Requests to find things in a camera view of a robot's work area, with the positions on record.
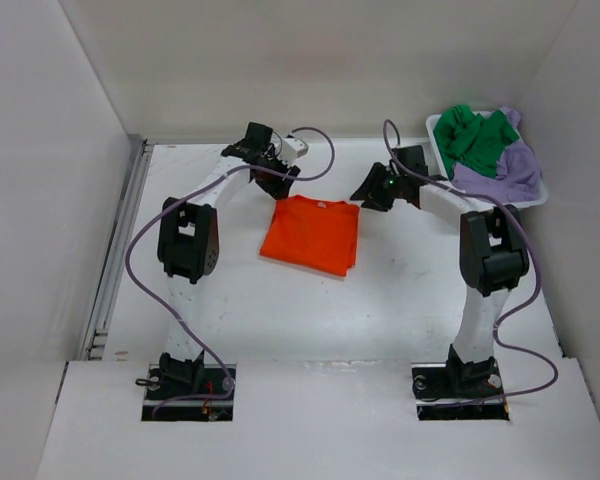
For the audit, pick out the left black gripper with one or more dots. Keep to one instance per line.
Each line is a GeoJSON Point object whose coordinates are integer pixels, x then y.
{"type": "Point", "coordinates": [278, 189]}

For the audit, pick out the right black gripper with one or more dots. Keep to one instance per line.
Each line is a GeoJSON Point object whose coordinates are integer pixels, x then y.
{"type": "Point", "coordinates": [371, 188]}

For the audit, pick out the orange t-shirt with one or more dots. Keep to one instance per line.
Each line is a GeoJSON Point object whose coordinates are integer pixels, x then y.
{"type": "Point", "coordinates": [317, 234]}

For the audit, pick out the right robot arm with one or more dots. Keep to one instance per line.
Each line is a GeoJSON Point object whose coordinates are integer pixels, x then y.
{"type": "Point", "coordinates": [492, 260]}

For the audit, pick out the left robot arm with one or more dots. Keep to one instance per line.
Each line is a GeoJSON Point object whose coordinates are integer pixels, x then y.
{"type": "Point", "coordinates": [188, 243]}

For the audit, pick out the white plastic bin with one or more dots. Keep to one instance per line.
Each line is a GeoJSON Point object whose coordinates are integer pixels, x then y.
{"type": "Point", "coordinates": [518, 181]}

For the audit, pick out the green t-shirt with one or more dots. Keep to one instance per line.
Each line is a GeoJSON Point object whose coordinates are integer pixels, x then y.
{"type": "Point", "coordinates": [471, 140]}

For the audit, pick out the lavender t-shirt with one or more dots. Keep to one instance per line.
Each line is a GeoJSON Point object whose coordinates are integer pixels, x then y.
{"type": "Point", "coordinates": [487, 155]}

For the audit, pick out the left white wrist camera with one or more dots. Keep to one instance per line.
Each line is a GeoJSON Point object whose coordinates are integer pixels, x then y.
{"type": "Point", "coordinates": [291, 149]}

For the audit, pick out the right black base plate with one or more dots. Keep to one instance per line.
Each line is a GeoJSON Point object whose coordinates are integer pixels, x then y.
{"type": "Point", "coordinates": [442, 396]}

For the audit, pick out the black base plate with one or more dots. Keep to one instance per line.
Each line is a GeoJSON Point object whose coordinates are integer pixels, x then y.
{"type": "Point", "coordinates": [442, 396]}
{"type": "Point", "coordinates": [170, 401]}

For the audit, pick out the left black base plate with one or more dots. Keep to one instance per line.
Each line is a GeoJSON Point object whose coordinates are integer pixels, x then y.
{"type": "Point", "coordinates": [170, 401]}

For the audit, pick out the aluminium rail left edge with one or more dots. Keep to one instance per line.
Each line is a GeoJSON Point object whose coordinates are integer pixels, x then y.
{"type": "Point", "coordinates": [97, 322]}

